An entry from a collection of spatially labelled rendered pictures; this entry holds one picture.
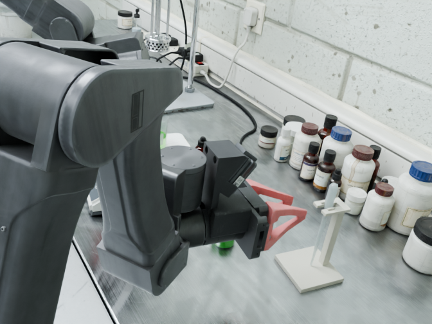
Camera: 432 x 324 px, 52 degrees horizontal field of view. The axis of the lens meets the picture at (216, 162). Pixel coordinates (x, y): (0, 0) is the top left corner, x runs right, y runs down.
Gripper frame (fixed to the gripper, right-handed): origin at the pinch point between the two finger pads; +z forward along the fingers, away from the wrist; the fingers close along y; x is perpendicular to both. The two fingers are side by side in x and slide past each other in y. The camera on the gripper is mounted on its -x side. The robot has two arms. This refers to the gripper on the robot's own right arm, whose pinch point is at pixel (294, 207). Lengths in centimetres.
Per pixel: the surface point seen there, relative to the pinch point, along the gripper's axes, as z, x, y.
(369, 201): 22.7, 7.1, 7.1
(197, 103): 12, 11, 65
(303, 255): 6.6, 12.4, 2.8
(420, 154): 38.5, 1.8, 12.4
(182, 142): -5.5, 4.1, 29.9
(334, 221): 8.1, 3.7, -0.2
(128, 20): 13, 7, 144
